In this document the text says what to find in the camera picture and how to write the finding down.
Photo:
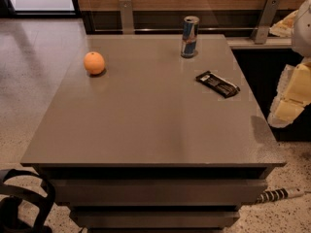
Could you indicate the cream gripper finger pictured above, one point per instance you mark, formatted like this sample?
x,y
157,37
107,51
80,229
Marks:
x,y
283,28
293,95

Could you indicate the black rxbar chocolate wrapper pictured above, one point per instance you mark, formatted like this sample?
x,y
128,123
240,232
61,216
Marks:
x,y
218,84

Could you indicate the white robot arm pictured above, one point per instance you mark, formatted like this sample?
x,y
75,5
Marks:
x,y
301,32

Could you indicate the blue silver energy drink can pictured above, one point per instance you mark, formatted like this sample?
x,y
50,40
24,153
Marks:
x,y
189,38

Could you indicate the grey drawer cabinet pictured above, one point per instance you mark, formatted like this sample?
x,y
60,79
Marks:
x,y
145,148

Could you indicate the orange fruit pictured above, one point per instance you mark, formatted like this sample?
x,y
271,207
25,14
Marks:
x,y
94,63

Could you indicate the left metal wall bracket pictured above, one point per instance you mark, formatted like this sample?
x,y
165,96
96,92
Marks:
x,y
127,21

